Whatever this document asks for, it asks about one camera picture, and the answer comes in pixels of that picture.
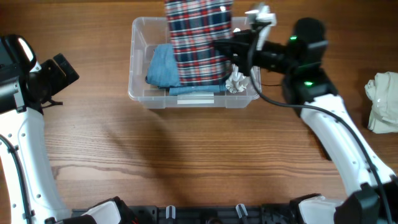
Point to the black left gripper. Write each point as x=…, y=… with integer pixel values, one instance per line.
x=62, y=79

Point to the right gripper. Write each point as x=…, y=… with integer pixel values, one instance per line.
x=242, y=40

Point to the white printed cloth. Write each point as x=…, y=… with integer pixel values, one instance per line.
x=237, y=82

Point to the plaid flannel cloth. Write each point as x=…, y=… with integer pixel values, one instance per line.
x=193, y=26

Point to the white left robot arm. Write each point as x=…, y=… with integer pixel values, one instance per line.
x=33, y=194

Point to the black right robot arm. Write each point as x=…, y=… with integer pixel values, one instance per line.
x=370, y=185

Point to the folded blue cloth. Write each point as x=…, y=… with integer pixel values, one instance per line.
x=163, y=73

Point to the clear plastic storage box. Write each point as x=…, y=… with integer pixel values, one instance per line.
x=147, y=34

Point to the crumpled cream cloth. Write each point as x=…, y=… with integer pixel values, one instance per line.
x=382, y=92

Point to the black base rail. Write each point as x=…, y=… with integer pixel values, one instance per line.
x=264, y=214

